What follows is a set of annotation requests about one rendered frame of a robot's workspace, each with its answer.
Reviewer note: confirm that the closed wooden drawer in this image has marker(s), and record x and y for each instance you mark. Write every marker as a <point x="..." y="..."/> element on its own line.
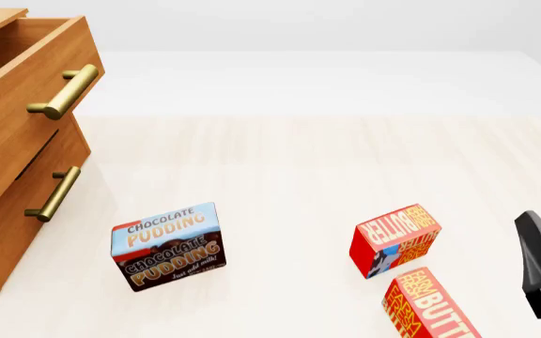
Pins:
<point x="14" y="229"/>

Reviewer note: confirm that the open wooden drawer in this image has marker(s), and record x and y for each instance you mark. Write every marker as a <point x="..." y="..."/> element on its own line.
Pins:
<point x="12" y="116"/>

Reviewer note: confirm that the red butter box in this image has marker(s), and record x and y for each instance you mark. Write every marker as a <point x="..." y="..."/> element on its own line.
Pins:
<point x="432" y="306"/>
<point x="395" y="239"/>

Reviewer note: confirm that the chocolate pudding box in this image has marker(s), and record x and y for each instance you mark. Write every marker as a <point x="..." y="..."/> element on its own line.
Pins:
<point x="169" y="246"/>

